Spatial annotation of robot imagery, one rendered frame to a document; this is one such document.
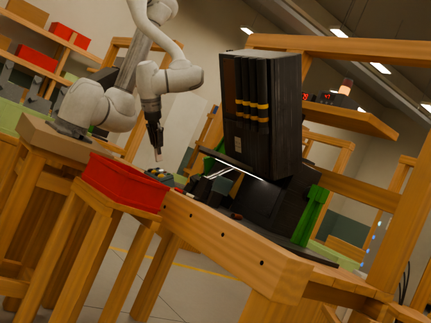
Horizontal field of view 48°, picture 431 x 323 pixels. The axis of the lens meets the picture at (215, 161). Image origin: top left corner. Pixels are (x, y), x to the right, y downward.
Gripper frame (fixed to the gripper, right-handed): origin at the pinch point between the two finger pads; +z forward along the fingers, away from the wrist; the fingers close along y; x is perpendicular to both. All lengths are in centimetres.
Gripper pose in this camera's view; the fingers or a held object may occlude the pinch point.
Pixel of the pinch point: (158, 154)
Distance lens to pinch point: 219.4
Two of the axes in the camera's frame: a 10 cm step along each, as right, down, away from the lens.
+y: 5.7, 2.3, -7.9
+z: 0.9, 9.4, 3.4
